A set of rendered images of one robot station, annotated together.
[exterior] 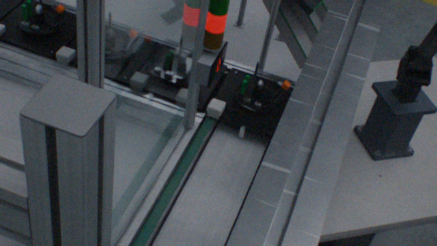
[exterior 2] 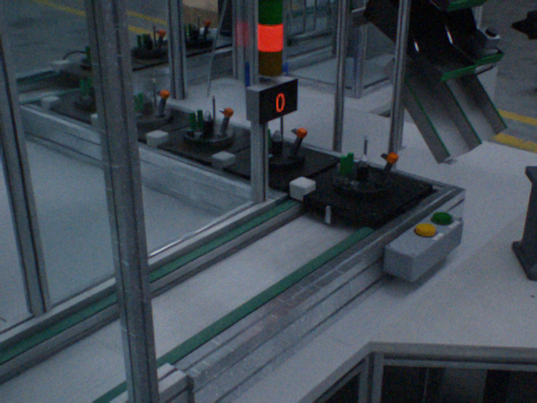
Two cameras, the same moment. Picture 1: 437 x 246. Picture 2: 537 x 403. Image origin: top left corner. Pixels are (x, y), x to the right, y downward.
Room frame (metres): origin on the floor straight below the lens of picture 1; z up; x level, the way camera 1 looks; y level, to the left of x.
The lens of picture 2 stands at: (-0.02, -0.62, 1.66)
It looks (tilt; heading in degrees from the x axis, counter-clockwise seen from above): 26 degrees down; 28
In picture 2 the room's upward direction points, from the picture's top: straight up
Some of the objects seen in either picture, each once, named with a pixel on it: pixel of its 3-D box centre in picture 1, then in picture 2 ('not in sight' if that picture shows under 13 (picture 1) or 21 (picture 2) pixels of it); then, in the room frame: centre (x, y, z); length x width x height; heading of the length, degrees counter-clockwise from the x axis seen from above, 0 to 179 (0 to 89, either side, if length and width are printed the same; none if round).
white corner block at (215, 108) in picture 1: (215, 109); (302, 189); (1.35, 0.01, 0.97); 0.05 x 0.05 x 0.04; 77
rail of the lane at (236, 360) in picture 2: not in sight; (346, 277); (1.12, -0.20, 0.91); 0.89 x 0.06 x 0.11; 167
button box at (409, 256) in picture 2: not in sight; (424, 244); (1.29, -0.30, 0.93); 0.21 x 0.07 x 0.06; 167
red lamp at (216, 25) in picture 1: (216, 19); (270, 36); (1.26, 0.05, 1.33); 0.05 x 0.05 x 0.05
